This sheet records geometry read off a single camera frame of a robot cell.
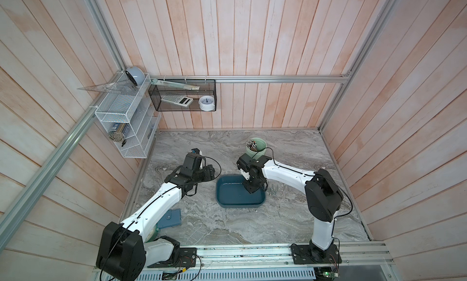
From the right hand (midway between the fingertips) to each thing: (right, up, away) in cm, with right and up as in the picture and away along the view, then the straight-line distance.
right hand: (251, 186), depth 91 cm
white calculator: (-39, +46, +7) cm, 61 cm away
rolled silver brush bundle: (-59, +27, -15) cm, 66 cm away
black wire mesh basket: (-52, +51, +9) cm, 73 cm away
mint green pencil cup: (+6, +20, +5) cm, 21 cm away
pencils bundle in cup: (0, +21, 0) cm, 21 cm away
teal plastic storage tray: (-11, -4, +3) cm, 12 cm away
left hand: (-21, +8, -6) cm, 24 cm away
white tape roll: (-23, +43, +3) cm, 49 cm away
